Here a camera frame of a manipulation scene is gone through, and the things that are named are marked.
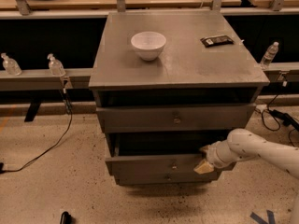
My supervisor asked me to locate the black object on floor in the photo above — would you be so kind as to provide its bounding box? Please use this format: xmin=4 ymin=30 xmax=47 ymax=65
xmin=60 ymin=212 xmax=72 ymax=224

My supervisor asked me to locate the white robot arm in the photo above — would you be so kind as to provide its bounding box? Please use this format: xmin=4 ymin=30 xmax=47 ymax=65
xmin=193 ymin=129 xmax=299 ymax=179

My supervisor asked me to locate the clear pump bottle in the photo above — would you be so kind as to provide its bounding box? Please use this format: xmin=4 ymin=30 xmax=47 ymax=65
xmin=48 ymin=53 xmax=65 ymax=77

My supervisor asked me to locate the grey bottom drawer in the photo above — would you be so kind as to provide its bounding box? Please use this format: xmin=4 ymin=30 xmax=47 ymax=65
xmin=116 ymin=172 xmax=221 ymax=186

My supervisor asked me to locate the grey top drawer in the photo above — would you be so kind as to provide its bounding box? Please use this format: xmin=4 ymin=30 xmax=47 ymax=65
xmin=96 ymin=104 xmax=255 ymax=133

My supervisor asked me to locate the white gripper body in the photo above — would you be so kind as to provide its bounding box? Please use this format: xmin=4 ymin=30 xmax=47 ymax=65
xmin=206 ymin=141 xmax=235 ymax=169

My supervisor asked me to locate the white ceramic bowl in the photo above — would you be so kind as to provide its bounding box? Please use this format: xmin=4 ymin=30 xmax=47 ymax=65
xmin=131 ymin=32 xmax=166 ymax=61

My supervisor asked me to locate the clear water bottle right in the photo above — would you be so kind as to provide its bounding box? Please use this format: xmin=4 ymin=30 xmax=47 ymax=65
xmin=260 ymin=42 xmax=279 ymax=69

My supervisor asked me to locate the black floor cable left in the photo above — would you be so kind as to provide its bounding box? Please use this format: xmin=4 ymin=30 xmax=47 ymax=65
xmin=0 ymin=77 xmax=74 ymax=175

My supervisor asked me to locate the clear bottle far left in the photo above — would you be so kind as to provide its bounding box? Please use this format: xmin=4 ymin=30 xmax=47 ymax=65
xmin=1 ymin=53 xmax=21 ymax=76

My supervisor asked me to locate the black cable and adapter right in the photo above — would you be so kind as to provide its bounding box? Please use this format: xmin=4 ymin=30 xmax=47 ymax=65
xmin=260 ymin=75 xmax=299 ymax=151

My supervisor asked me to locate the grey drawer cabinet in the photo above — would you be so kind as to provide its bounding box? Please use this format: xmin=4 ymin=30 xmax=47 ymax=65
xmin=88 ymin=10 xmax=271 ymax=187

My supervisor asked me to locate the grey metal rail bench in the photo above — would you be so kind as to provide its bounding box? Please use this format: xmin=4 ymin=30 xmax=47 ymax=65
xmin=0 ymin=63 xmax=299 ymax=120

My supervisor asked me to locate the grey drawer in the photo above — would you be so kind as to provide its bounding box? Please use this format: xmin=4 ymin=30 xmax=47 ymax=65
xmin=116 ymin=172 xmax=221 ymax=186
xmin=106 ymin=131 xmax=227 ymax=180
xmin=96 ymin=104 xmax=255 ymax=133

